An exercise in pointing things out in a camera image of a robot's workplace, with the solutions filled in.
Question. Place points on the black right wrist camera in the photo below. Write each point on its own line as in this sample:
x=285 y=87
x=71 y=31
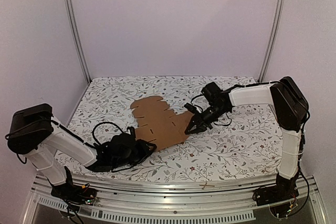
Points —
x=211 y=91

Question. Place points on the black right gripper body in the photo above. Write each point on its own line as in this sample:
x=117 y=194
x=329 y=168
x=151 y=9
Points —
x=199 y=120

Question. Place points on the aluminium front rail base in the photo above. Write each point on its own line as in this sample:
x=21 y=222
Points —
x=228 y=201

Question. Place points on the brown cardboard box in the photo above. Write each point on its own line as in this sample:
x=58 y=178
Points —
x=158 y=123

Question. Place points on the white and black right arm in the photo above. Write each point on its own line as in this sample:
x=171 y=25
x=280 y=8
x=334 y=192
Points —
x=291 y=111

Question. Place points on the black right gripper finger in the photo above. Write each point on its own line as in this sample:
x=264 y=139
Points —
x=195 y=128
x=194 y=119

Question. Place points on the right aluminium frame post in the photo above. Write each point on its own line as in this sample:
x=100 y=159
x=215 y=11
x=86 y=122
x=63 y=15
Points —
x=272 y=40

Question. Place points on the left aluminium frame post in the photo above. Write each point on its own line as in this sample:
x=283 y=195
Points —
x=77 y=41

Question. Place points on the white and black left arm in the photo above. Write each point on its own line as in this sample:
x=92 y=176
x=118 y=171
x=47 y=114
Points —
x=35 y=130

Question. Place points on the aluminium frame post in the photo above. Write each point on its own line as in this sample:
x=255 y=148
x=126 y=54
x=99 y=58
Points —
x=77 y=41
x=272 y=40

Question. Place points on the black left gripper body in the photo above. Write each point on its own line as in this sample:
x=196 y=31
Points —
x=121 y=162

